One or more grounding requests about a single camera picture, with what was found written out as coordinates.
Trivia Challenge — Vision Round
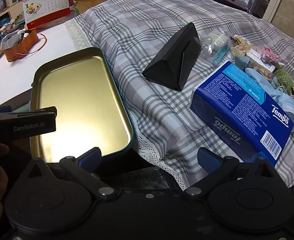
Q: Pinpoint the beige lace fabric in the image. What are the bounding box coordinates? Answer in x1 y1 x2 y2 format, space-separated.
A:
230 35 257 56

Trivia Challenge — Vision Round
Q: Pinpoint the gold metal tray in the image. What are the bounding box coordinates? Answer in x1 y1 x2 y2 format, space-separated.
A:
30 47 135 163

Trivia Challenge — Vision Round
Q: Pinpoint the blue Tempo tissue pack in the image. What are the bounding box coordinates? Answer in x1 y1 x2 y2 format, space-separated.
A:
190 61 294 165

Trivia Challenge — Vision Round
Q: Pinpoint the black triangular box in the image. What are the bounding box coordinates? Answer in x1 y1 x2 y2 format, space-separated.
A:
142 22 201 92

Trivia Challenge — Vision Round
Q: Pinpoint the green yarn pompom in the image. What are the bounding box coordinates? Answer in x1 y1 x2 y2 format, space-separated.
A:
274 69 294 95

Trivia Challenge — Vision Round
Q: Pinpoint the white blue small card pack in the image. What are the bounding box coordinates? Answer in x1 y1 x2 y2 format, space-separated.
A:
246 48 276 72

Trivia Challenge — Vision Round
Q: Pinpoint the plastic bag of cotton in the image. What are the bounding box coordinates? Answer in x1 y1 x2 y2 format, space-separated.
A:
201 28 231 66

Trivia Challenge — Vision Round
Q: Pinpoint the red desk calendar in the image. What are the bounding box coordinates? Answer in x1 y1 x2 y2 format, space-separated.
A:
22 0 74 30

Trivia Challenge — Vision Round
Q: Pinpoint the grey plaid tablecloth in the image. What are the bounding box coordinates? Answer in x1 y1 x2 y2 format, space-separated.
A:
65 0 294 189

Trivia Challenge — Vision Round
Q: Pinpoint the copper wire hoop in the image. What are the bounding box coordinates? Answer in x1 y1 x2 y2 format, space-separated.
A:
17 32 48 56

